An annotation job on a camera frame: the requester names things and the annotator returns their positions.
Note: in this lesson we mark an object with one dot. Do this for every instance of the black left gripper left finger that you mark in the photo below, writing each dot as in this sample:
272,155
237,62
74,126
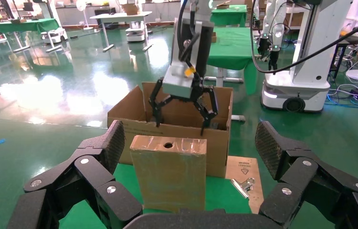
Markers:
93,170

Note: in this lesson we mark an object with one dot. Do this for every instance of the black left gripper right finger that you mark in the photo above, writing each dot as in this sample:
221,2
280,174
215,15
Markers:
296,170

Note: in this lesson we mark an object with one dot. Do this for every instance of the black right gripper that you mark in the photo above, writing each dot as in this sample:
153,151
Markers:
206,53

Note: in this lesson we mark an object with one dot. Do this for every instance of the taped brown cardboard box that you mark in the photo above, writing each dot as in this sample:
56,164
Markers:
169,177

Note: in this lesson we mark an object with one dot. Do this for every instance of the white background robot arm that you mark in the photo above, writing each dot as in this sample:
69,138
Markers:
277,19
256,12

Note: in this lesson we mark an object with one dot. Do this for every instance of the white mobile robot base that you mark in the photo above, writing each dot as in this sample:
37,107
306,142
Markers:
134,33
54,34

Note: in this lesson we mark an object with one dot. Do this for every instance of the large open cardboard carton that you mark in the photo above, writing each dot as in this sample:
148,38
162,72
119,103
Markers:
217,151

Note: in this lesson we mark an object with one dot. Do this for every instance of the black foam block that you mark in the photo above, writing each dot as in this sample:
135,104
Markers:
215,126

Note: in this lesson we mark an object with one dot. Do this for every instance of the printed brown board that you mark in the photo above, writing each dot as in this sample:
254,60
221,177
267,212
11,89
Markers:
245,164

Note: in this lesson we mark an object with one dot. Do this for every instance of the white table stand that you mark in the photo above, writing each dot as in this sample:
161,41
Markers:
220,74

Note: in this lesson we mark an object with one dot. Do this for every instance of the silver binder clip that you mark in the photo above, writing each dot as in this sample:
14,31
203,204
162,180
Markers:
240,188

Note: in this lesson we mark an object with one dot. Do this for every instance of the green cloth covered table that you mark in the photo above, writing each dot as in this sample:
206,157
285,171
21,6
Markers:
232,47
27,25
229,17

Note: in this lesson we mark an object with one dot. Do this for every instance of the white wheeled background robot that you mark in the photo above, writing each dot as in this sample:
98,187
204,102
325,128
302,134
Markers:
308,79

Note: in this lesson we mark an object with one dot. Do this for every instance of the blue floor scrap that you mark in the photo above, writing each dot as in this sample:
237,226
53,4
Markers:
1,141

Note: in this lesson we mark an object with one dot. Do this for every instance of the white desk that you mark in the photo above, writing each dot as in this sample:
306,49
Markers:
119,15

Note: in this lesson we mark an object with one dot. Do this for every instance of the black monitor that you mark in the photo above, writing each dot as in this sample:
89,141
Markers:
104,11

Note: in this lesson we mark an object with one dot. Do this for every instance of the black stool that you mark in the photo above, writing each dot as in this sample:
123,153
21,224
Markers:
353,39

